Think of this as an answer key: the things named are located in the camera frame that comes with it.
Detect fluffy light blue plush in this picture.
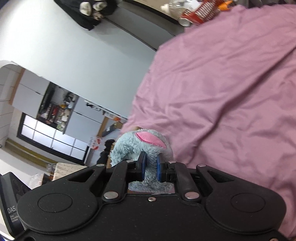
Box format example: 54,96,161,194
110,129,174,194

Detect black plush on floor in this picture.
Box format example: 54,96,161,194
96,139,115,165

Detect white dotted storage box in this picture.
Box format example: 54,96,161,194
52,163,86,181

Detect pink bed sheet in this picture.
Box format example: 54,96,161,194
121,4,295,237

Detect black handheld device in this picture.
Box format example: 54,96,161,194
1,172,31,237

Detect red plastic basket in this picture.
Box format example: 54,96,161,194
178,1,224,27

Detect clear plastic bottle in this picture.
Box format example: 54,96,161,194
160,0,200,15

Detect black jacket hanging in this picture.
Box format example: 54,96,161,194
54,0,117,31

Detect orange small box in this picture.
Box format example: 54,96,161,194
218,1,237,11

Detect open wall shelf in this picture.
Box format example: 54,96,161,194
37,82,79,133

